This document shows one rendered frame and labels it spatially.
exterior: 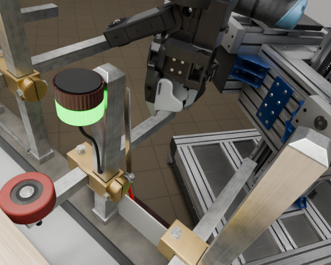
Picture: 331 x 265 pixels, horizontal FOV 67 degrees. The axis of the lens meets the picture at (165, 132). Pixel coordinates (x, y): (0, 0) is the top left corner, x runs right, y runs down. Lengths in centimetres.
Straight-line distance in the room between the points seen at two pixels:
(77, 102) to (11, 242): 23
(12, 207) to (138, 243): 30
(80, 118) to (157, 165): 135
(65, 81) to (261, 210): 26
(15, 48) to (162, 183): 120
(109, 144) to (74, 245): 36
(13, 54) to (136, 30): 27
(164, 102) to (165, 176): 123
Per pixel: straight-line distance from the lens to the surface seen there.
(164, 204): 150
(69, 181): 52
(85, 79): 33
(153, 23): 36
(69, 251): 72
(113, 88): 35
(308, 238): 149
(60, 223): 75
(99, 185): 51
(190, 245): 48
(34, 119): 66
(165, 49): 35
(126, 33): 38
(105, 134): 40
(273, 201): 28
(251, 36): 98
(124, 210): 62
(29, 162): 78
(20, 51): 57
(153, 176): 159
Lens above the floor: 129
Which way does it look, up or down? 44 degrees down
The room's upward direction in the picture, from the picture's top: 14 degrees clockwise
